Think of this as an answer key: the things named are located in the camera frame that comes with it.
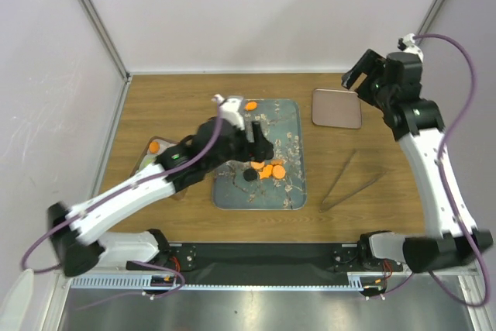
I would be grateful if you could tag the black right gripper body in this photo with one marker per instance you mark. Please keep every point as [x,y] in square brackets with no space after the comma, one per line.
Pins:
[382,93]

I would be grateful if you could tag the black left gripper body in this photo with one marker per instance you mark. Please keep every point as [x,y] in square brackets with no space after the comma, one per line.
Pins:
[236,149]

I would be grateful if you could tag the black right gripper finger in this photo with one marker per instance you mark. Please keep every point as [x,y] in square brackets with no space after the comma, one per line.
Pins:
[369,62]
[351,77]

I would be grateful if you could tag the rose gold tin lid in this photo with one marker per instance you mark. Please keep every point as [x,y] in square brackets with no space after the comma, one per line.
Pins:
[336,108]

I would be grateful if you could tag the orange chocolate chip cookie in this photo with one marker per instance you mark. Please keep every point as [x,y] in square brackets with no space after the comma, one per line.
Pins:
[154,147]

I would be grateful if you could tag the steel serving tongs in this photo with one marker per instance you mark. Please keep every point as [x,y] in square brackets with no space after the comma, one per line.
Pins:
[356,174]

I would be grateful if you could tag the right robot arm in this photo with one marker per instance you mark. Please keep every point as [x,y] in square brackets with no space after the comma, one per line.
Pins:
[419,129]

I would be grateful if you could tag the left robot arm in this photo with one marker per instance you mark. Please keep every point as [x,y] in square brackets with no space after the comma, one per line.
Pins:
[78,229]

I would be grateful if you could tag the orange embossed biscuit centre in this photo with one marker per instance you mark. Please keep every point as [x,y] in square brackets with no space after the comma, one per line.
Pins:
[257,165]

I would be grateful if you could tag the orange flower cookie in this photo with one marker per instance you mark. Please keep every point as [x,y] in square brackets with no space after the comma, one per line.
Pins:
[266,172]

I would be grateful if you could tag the black sandwich cookie lower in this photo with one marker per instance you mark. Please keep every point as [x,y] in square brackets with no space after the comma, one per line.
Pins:
[250,175]

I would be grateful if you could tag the orange sandwich biscuit right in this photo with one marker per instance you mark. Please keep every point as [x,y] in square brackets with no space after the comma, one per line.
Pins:
[278,171]

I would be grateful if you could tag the blue floral serving tray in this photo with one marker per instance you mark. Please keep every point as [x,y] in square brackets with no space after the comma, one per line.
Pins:
[281,124]

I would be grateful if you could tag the orange fish cookie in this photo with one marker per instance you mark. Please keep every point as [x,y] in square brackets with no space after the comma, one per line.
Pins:
[250,106]

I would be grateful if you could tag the rose gold cookie tin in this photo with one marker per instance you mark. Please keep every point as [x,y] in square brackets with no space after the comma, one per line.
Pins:
[147,158]

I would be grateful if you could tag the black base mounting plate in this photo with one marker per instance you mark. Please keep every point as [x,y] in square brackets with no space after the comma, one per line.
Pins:
[273,260]

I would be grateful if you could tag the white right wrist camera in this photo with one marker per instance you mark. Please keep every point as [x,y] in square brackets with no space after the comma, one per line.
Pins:
[407,44]

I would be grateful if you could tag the white slotted cable duct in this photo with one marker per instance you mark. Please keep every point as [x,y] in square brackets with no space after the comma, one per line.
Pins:
[149,281]

